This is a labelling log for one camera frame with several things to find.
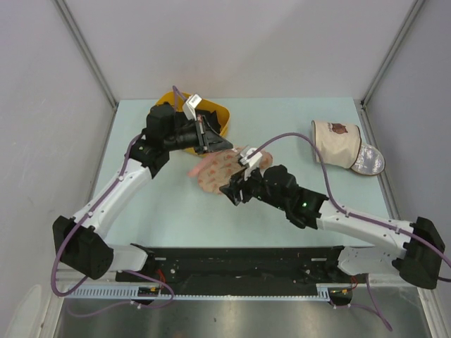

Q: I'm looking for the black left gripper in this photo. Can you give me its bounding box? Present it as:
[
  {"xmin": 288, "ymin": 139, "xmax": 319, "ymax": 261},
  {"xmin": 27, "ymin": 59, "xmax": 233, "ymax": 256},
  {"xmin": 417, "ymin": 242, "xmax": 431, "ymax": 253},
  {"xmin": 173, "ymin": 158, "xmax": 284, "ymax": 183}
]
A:
[{"xmin": 163, "ymin": 115, "xmax": 233, "ymax": 156}]

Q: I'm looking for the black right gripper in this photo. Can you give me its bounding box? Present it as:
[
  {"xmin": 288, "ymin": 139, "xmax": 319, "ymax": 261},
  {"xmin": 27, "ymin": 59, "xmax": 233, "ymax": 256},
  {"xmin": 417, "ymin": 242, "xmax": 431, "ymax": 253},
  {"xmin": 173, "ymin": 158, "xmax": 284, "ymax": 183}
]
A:
[{"xmin": 220, "ymin": 162, "xmax": 288, "ymax": 211}]

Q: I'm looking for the pink tulip mesh laundry bag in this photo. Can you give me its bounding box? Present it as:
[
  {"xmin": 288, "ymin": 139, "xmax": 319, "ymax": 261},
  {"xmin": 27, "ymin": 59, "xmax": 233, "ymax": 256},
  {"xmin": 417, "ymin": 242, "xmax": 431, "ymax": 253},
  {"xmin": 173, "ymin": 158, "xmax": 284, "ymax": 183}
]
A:
[{"xmin": 187, "ymin": 144, "xmax": 275, "ymax": 195}]

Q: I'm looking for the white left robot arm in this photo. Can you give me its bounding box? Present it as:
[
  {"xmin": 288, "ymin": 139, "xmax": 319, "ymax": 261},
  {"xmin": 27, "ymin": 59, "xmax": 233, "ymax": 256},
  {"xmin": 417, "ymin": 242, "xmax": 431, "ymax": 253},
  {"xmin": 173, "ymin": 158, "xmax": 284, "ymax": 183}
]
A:
[{"xmin": 52, "ymin": 102, "xmax": 233, "ymax": 282}]

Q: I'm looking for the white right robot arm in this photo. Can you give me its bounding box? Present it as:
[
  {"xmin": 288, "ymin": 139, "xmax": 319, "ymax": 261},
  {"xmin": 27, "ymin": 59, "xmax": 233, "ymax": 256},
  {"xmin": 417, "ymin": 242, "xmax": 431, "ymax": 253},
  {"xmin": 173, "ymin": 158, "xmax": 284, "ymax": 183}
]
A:
[{"xmin": 220, "ymin": 165, "xmax": 445, "ymax": 289}]

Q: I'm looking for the beige fabric storage bag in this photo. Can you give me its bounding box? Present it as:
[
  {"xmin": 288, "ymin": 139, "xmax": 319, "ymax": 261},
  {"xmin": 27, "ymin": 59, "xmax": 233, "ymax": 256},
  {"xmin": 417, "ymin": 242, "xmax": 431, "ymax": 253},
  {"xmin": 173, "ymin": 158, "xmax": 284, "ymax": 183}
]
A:
[{"xmin": 311, "ymin": 120, "xmax": 385, "ymax": 176}]

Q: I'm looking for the black clothes pile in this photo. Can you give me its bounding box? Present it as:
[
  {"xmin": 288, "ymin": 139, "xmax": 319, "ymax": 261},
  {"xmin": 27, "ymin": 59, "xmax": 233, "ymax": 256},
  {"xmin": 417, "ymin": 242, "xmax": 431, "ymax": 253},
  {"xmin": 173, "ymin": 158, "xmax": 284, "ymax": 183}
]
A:
[{"xmin": 196, "ymin": 109, "xmax": 221, "ymax": 134}]

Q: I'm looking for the yellow plastic basket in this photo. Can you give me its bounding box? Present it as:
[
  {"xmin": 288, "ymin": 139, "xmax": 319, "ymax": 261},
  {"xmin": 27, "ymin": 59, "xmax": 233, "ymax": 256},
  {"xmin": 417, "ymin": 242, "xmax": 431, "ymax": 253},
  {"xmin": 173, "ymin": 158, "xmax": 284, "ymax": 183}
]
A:
[{"xmin": 155, "ymin": 88, "xmax": 230, "ymax": 156}]

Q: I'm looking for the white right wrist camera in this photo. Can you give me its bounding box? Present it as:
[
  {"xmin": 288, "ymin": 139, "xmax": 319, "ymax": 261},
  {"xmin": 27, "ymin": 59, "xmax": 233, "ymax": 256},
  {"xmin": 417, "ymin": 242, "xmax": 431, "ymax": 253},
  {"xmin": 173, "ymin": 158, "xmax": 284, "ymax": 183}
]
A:
[{"xmin": 238, "ymin": 146, "xmax": 263, "ymax": 180}]

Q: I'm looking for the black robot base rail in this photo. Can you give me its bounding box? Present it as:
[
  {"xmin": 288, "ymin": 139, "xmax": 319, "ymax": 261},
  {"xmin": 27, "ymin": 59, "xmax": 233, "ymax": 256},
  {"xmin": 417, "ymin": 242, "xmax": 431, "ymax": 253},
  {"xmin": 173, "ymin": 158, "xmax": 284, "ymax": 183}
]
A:
[{"xmin": 116, "ymin": 246, "xmax": 365, "ymax": 291}]

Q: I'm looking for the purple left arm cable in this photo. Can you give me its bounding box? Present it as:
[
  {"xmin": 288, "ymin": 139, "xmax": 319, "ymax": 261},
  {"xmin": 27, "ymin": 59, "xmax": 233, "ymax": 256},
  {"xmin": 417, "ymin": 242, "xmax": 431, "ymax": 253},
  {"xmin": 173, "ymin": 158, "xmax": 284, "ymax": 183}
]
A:
[{"xmin": 51, "ymin": 85, "xmax": 186, "ymax": 316}]

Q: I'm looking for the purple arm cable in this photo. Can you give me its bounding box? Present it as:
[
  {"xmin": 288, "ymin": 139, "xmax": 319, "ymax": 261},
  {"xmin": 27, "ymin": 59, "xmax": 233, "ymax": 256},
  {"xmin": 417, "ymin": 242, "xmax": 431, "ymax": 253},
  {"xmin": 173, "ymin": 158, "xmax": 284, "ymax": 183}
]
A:
[
  {"xmin": 246, "ymin": 132, "xmax": 451, "ymax": 332},
  {"xmin": 51, "ymin": 85, "xmax": 186, "ymax": 316}
]

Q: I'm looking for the white slotted cable duct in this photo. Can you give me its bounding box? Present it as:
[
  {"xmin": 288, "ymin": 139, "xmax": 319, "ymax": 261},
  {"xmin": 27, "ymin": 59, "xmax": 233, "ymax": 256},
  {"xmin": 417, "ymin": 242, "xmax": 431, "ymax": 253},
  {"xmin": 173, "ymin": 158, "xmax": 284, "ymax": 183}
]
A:
[{"xmin": 67, "ymin": 284, "xmax": 352, "ymax": 301}]

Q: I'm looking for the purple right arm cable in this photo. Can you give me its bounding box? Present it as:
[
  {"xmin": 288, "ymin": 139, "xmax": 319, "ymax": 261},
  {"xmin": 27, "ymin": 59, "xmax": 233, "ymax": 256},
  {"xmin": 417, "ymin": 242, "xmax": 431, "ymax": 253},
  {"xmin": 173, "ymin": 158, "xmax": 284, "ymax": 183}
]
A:
[{"xmin": 246, "ymin": 132, "xmax": 451, "ymax": 332}]

